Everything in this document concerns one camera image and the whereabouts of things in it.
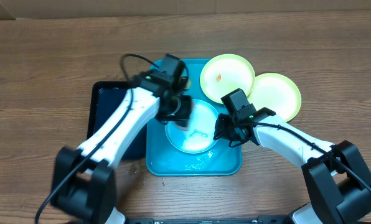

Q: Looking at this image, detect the yellow plate with small stain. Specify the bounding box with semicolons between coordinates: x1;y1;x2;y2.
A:
200;54;256;104

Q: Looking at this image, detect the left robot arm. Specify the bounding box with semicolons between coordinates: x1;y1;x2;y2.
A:
34;54;192;223

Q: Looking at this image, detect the yellow plate with long stain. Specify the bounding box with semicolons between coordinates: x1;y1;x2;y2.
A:
248;73;301;122

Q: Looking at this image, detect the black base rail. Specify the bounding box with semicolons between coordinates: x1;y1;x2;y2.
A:
125;215;294;224

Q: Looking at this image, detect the green scrubbing sponge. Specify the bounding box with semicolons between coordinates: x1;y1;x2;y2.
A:
174;119;189;131

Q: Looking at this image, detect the light blue plate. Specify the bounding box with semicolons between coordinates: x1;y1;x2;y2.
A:
165;99;218;154

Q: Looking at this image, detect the teal plastic tray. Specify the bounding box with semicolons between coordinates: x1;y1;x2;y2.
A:
146;58;242;176

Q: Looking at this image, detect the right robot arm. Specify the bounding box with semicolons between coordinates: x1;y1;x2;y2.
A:
214;88;371;224

